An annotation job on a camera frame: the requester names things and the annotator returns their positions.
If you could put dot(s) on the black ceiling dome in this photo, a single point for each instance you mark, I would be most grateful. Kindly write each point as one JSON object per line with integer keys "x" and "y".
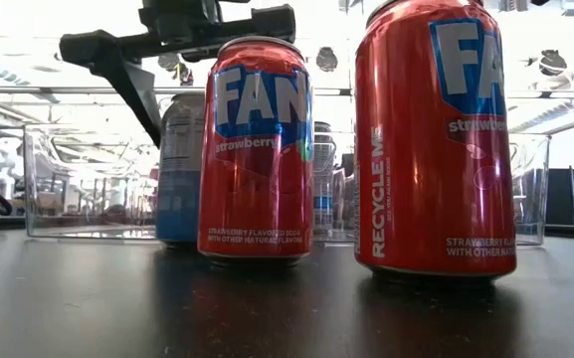
{"x": 185, "y": 77}
{"x": 326, "y": 59}
{"x": 552, "y": 62}
{"x": 168, "y": 62}

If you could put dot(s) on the clear plastic bin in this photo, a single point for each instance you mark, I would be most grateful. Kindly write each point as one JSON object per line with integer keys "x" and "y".
{"x": 530, "y": 199}
{"x": 342, "y": 149}
{"x": 67, "y": 149}

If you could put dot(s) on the white LED light strip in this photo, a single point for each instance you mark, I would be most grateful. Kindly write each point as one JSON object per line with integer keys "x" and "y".
{"x": 333, "y": 91}

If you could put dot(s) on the silver and blue can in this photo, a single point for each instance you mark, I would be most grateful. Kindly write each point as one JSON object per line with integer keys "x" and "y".
{"x": 179, "y": 199}

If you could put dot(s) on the black partition panel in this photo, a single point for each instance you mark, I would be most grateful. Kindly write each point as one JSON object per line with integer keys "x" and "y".
{"x": 565, "y": 199}

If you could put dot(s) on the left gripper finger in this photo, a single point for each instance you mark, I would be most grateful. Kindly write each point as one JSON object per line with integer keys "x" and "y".
{"x": 274, "y": 22}
{"x": 139, "y": 99}

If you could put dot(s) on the red Fanta soda can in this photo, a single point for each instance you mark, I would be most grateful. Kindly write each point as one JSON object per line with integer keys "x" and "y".
{"x": 416, "y": 174}
{"x": 256, "y": 199}

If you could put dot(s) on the white robot figure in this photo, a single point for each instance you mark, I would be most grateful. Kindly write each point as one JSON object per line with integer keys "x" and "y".
{"x": 5, "y": 154}

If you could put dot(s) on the black overhead frame bar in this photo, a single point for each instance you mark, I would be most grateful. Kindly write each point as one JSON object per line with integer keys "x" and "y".
{"x": 18, "y": 90}

